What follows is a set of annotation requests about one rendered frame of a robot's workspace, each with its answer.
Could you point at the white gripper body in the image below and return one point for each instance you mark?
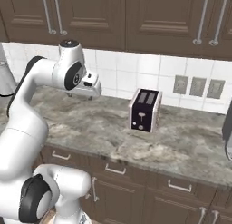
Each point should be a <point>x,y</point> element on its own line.
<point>87,91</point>

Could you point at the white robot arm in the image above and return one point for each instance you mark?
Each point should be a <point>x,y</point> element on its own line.
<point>24,134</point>

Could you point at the black and white toaster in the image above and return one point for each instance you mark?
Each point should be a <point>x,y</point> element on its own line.
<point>144,112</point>

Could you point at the grey metal appliance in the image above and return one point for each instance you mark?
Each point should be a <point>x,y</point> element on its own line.
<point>6,79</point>

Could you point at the brown base cupboard door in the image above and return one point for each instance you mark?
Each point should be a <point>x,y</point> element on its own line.
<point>120,200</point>
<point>225,217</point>
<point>172,211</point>

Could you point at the dark grey appliance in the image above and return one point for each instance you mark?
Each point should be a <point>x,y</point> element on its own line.
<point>227,128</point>

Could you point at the brown wall cupboard door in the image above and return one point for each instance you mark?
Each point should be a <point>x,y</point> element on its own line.
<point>93,19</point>
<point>24,16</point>
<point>225,22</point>
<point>166,22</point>

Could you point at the grey wall outlet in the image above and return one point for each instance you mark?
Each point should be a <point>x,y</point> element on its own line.
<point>180,84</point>
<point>198,87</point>
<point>215,89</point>

